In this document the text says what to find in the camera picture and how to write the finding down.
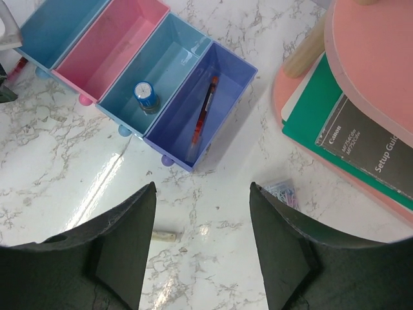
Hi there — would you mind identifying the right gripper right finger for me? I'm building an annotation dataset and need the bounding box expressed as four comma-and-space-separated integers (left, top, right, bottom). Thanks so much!
250, 183, 412, 309

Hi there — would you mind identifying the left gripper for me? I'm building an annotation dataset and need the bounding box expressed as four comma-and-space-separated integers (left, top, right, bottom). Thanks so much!
0, 65, 18, 103

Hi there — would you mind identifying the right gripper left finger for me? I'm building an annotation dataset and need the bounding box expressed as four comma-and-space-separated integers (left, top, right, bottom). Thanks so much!
1, 182, 156, 309

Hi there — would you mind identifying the red pen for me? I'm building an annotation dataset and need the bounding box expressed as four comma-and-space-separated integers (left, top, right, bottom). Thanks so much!
186, 76, 219, 162
7, 57, 28, 83

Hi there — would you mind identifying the light blue drawer bin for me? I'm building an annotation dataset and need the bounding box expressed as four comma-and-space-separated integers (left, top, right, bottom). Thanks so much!
15, 0, 108, 78

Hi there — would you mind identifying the clear paperclip box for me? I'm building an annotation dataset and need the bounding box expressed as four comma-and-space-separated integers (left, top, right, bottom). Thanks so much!
262, 178, 299, 210

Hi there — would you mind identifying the pink drawer bin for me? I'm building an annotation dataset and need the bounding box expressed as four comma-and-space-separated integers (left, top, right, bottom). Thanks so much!
52, 0, 170, 105

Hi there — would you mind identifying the blue cap stamp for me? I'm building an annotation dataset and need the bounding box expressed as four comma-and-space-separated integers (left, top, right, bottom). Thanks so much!
134, 81, 160, 114

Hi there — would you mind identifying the purple drawer bin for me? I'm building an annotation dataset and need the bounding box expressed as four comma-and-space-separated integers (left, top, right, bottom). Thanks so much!
144, 43, 257, 172

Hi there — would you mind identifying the cyan drawer bin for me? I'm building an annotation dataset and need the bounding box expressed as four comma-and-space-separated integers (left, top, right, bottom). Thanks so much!
97, 13, 212, 138

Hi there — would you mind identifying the white chalk stick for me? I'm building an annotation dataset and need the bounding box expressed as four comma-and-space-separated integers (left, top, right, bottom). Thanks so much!
151, 231, 177, 243

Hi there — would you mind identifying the dark setup guide booklet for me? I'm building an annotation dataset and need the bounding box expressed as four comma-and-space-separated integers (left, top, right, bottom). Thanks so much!
315, 94, 412, 199

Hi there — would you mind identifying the green folder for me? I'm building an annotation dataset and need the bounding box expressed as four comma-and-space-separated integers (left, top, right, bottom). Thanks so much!
282, 54, 412, 215

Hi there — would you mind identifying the pink three tier shelf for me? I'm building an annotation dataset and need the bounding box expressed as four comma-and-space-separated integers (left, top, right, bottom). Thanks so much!
272, 0, 413, 227

